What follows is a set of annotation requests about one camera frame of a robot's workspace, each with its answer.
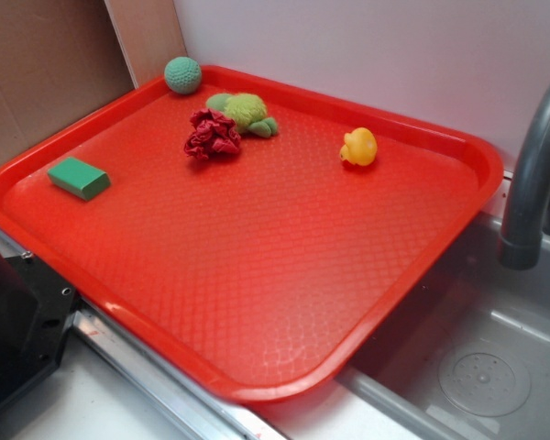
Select crumpled red paper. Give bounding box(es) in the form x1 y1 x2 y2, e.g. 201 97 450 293
183 108 241 160

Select red plastic tray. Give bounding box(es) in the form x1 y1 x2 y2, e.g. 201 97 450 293
0 66 503 403

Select green plush turtle toy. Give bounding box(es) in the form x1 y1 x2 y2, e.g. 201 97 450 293
206 93 279 138

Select yellow rubber duck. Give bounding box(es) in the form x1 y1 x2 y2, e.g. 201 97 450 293
339 127 378 166

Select green knitted ball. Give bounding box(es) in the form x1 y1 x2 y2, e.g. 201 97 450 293
164 57 203 94

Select green rectangular block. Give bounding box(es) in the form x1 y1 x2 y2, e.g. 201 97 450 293
47 157 111 201

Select light wooden board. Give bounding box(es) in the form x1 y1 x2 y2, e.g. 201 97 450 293
104 0 187 88

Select grey plastic sink basin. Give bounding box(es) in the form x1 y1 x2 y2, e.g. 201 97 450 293
336 171 550 440

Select grey plastic faucet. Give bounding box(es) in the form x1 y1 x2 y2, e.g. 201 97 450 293
497 86 550 270

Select brown cardboard panel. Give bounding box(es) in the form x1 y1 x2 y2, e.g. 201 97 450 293
0 1 133 165

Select aluminium rail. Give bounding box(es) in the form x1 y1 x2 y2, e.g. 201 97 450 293
0 214 276 440

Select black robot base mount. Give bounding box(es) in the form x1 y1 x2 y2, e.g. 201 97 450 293
0 254 78 412

